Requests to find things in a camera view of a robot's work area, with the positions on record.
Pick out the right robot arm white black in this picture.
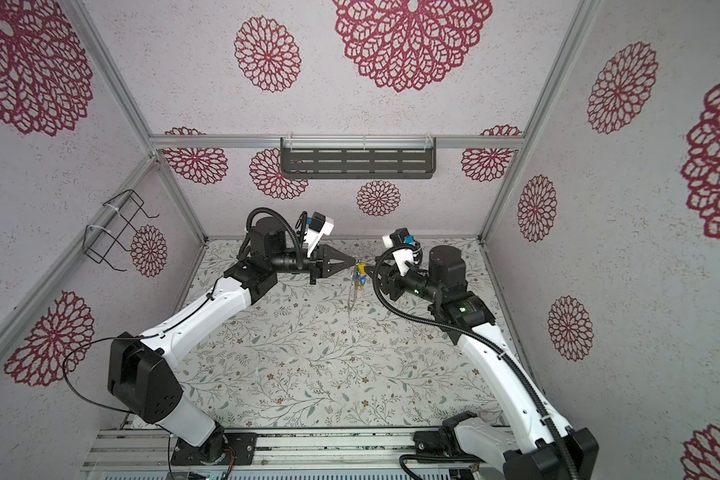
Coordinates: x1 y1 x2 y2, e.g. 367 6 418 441
370 236 599 479

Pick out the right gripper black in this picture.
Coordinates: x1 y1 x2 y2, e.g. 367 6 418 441
367 255 446 311

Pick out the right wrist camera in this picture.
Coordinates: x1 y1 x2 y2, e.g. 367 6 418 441
382 227 423 276

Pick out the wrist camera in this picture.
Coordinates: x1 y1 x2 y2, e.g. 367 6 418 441
382 227 423 276
302 212 335 257

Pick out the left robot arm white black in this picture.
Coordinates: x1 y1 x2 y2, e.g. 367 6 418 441
106 207 356 465

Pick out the grey slotted wall shelf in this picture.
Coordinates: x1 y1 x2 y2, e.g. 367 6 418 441
279 137 437 180

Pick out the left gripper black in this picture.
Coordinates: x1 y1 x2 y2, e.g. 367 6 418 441
271 245 356 286

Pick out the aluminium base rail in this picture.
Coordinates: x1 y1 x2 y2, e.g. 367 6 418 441
82 424 588 475

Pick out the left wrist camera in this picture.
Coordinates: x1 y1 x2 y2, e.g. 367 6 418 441
302 212 335 257

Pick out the black wire wall basket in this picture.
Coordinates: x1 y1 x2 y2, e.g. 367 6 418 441
81 189 159 273

